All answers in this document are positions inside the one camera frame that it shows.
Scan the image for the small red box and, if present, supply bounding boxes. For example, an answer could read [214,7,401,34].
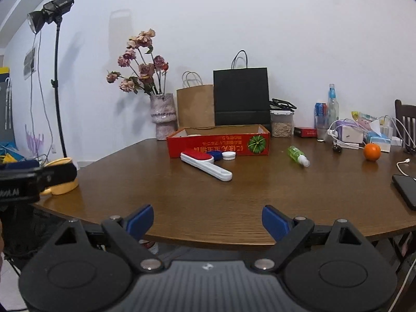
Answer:
[293,127,317,138]

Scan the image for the dried pink flower bouquet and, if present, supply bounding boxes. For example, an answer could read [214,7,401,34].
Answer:
[106,28,169,96]

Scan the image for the red white lint brush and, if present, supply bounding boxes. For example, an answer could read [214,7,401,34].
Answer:
[180,149,233,182]

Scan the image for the yellow cup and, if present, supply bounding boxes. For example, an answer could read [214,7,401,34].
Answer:
[40,158,78,196]

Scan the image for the blue tissue box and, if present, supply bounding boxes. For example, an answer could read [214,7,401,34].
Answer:
[365,131,391,153]

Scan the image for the green spray bottle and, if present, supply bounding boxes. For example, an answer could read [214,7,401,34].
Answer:
[287,146,310,168]

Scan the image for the clear plastic water bottle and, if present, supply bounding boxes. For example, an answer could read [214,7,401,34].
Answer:
[327,84,339,126]

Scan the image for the blue round lid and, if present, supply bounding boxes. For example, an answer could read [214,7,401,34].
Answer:
[207,151,223,161]

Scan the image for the brown paper shopping bag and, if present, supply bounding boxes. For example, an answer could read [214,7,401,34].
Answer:
[176,71,215,128]

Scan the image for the blue drink can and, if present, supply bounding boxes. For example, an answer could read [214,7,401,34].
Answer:
[314,102,328,142]

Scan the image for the clear plastic grain container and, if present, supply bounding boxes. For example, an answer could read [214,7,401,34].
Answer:
[270,110,294,138]

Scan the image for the black paper shopping bag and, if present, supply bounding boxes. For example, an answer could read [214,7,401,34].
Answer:
[213,49,271,127]

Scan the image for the white small jar lid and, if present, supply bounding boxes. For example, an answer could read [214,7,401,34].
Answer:
[222,151,236,161]

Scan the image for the purple tissue pack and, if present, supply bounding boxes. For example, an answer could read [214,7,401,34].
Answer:
[334,120,364,144]

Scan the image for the black glasses on container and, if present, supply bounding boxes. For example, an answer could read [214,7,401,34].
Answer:
[269,98,297,111]

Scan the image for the dark wooden chair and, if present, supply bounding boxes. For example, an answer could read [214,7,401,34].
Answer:
[394,99,416,155]

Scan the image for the orange fruit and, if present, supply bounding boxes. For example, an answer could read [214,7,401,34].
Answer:
[362,143,381,162]

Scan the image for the red cardboard tray box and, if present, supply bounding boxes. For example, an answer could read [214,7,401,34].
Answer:
[166,125,271,158]

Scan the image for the pink textured flower vase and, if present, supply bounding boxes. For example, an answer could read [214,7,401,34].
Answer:
[150,93,177,141]

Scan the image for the black smartphone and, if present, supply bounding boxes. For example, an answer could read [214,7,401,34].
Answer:
[392,175,416,211]

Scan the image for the black studio light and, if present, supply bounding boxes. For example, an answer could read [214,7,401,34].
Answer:
[27,0,75,159]

